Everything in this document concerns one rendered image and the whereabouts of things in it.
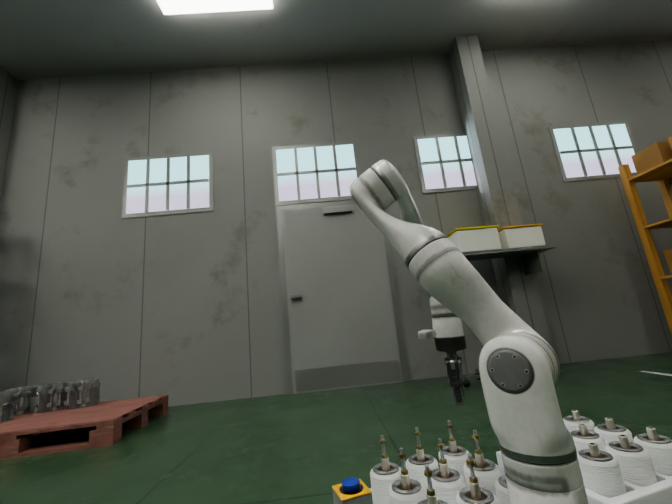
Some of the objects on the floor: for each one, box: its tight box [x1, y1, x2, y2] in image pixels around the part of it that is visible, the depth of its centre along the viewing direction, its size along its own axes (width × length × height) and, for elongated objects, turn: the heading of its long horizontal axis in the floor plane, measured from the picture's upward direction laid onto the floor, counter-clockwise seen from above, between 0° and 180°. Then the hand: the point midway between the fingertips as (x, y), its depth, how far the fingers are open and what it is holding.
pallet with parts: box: [0, 378, 168, 460], centre depth 269 cm, size 145×98×40 cm
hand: (459, 394), depth 80 cm, fingers open, 6 cm apart
